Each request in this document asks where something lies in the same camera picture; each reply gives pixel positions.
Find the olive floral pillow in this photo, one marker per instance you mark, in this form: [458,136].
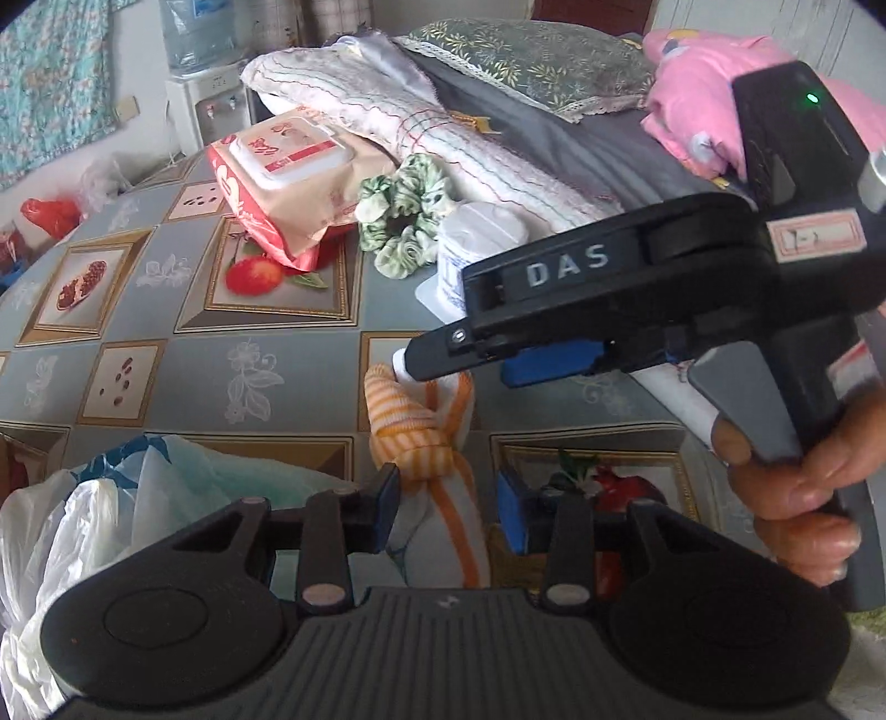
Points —
[526,62]

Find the floral patterned roll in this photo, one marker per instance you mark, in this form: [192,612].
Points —
[277,21]

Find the red wet wipes pack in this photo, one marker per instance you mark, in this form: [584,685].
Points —
[304,187]

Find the red plastic bag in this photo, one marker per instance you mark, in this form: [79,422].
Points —
[48,218]

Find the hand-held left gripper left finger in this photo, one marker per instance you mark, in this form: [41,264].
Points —
[384,505]

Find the brown door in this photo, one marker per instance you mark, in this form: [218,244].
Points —
[588,14]

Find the white plastic bag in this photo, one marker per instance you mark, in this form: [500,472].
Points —
[104,183]
[55,547]

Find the plaid patterned roll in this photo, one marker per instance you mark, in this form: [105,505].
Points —
[339,21]

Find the orange striped sock bundle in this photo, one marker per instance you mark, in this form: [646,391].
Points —
[415,429]

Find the pink dotted blanket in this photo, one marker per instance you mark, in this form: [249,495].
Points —
[685,104]

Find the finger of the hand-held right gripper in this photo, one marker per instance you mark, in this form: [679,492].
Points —
[436,353]
[547,363]

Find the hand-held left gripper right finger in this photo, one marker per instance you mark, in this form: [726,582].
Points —
[513,516]

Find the grey sheet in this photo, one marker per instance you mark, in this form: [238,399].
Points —
[554,138]

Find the white yogurt cup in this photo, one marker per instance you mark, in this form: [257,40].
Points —
[477,235]

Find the person's right hand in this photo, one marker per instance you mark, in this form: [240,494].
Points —
[796,512]

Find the white satin cloth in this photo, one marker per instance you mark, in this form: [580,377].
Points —
[367,59]

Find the white water dispenser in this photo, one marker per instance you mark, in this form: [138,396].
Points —
[207,118]

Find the pale teal plastic bag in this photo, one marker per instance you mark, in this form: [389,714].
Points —
[221,471]

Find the green scrunchie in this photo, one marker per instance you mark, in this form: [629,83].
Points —
[401,235]

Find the wall socket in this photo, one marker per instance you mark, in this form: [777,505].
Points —
[124,111]

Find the teal floral wall cloth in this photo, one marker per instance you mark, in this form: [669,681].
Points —
[48,76]

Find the red packet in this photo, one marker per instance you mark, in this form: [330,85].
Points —
[8,249]

